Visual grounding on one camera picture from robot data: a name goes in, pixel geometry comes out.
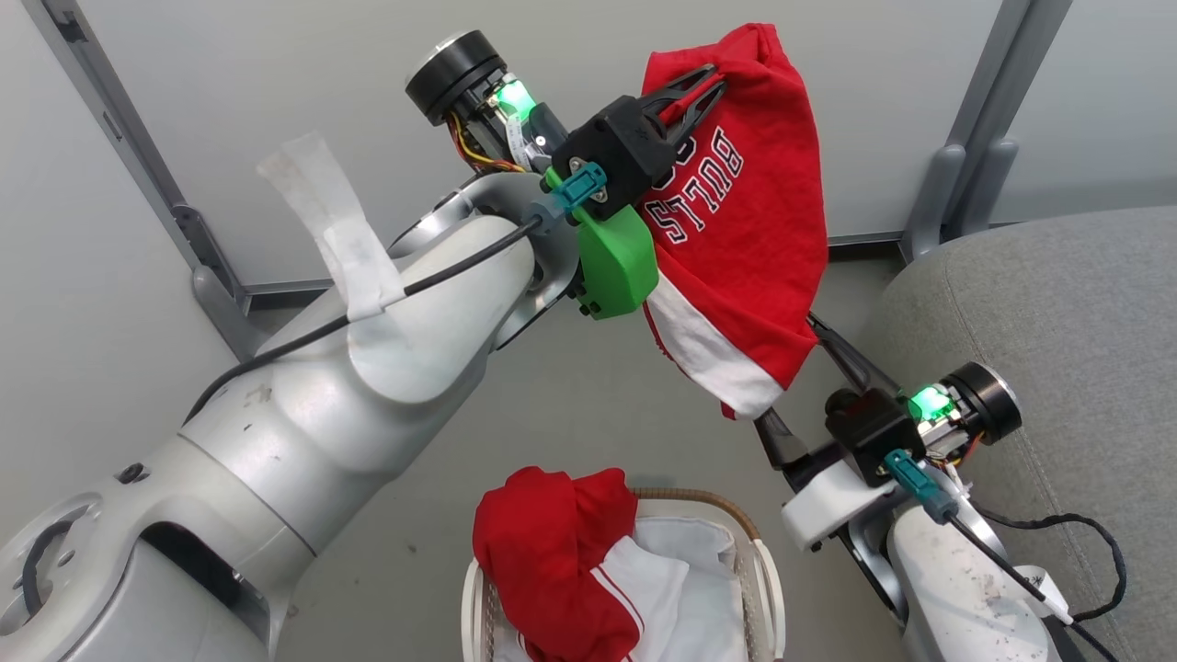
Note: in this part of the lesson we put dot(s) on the grey fabric sofa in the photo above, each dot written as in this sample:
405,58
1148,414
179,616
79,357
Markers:
1057,303

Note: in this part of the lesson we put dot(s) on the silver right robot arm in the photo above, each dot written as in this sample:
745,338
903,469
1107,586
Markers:
956,588

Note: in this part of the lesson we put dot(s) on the white tape strip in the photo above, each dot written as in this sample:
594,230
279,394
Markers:
354,248

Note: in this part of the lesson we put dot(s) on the small white tape label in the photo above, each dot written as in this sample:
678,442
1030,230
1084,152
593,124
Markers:
1044,588

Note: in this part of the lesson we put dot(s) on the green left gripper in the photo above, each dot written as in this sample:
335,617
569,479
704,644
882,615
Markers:
614,267

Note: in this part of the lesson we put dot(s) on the red Bulls jersey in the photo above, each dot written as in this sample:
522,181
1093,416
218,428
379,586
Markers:
763,230

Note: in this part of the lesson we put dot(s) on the white basket liner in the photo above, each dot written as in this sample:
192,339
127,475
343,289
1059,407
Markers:
699,552

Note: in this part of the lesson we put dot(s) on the red white striped garment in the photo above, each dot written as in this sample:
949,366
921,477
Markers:
542,542

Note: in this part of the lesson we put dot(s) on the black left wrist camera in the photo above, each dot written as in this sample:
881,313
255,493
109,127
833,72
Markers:
621,147

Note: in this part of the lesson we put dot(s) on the white wicker laundry basket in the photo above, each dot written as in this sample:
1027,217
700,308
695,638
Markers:
768,588

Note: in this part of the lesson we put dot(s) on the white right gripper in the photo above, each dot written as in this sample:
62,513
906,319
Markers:
828,510

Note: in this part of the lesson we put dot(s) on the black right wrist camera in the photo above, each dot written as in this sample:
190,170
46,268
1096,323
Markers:
869,432

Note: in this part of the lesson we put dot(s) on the short grey partition foot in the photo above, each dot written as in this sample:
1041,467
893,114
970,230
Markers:
931,193
988,179

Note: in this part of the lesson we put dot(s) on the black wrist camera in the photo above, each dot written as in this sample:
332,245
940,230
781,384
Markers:
869,432
621,147

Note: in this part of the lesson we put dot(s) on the grey partition post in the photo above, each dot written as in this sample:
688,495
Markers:
138,156
1002,74

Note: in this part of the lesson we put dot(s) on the long grey partition foot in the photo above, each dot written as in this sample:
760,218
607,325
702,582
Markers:
221,313

